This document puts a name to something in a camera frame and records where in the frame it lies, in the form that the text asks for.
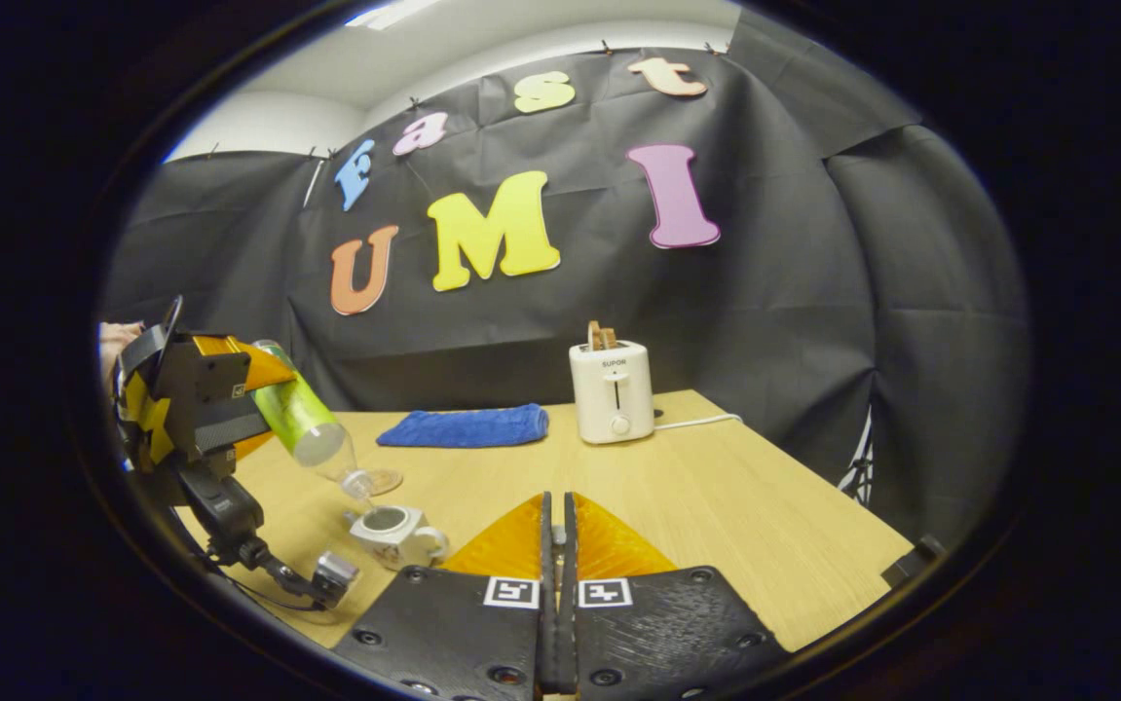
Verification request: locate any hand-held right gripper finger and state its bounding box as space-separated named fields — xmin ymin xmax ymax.
xmin=331 ymin=492 xmax=555 ymax=701
xmin=565 ymin=492 xmax=795 ymax=701

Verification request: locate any green label water bottle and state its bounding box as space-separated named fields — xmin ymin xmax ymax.
xmin=250 ymin=339 xmax=378 ymax=499

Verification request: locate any round wooden coaster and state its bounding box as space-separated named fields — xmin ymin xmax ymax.
xmin=351 ymin=467 xmax=404 ymax=497

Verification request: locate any white teacup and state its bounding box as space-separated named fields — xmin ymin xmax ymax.
xmin=346 ymin=503 xmax=452 ymax=572

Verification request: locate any blue towel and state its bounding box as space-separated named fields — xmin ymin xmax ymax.
xmin=376 ymin=403 xmax=550 ymax=450

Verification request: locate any white toaster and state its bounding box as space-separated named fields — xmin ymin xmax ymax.
xmin=569 ymin=340 xmax=655 ymax=446

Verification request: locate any white toaster cable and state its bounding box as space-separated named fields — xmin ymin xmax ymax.
xmin=653 ymin=414 xmax=744 ymax=432

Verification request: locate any white thin frame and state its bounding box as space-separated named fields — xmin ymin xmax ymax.
xmin=838 ymin=404 xmax=875 ymax=507

